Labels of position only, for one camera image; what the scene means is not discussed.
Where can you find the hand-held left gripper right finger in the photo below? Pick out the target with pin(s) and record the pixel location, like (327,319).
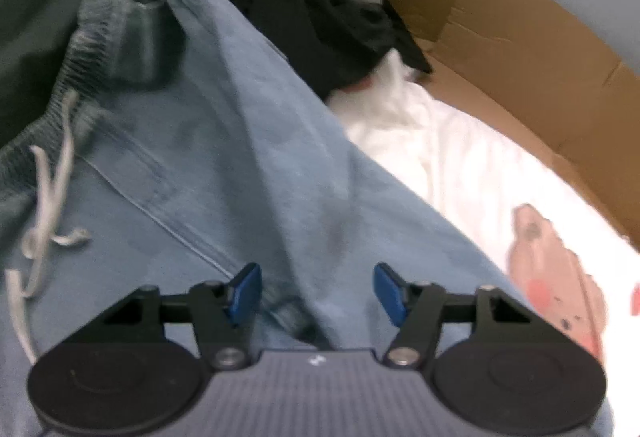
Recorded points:
(390,294)

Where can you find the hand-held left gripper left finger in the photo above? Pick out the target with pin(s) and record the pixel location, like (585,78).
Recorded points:
(245,297)

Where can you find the blue denim pants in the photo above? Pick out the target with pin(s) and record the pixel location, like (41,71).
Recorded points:
(250,167)

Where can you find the black clothes pile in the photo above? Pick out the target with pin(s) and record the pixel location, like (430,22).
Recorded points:
(325,32)

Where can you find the cream bear printed bed sheet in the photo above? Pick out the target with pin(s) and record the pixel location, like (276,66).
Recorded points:
(475,167)

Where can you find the flattened cardboard box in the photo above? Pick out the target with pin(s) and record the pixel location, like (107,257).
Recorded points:
(500,57)

